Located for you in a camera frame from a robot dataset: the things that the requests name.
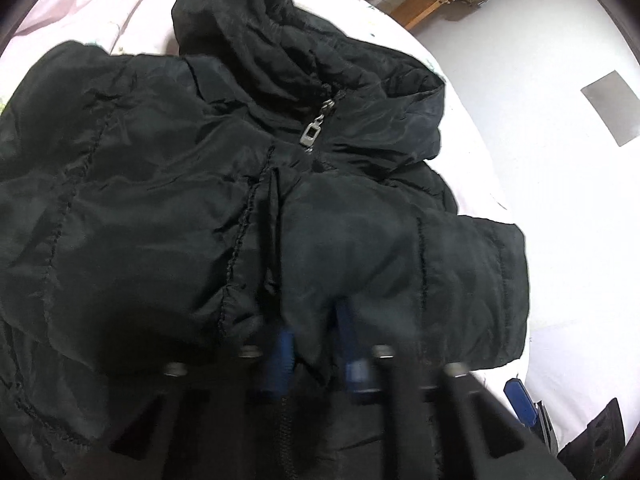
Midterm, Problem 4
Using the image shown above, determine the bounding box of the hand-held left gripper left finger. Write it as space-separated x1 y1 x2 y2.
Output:
100 327 297 480

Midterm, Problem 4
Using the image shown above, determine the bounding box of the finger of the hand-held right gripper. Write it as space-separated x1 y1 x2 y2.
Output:
504 379 558 456

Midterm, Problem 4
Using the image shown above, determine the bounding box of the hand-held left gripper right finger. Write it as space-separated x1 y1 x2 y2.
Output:
335 301 576 480

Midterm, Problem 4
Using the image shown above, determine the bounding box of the black puffer jacket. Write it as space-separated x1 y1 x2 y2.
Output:
0 0 531 480

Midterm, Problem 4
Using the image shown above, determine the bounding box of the grey flat sheet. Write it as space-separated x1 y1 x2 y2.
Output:
580 71 640 147

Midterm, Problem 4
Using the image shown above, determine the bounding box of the pink floral duvet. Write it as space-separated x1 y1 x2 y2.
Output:
0 0 538 411

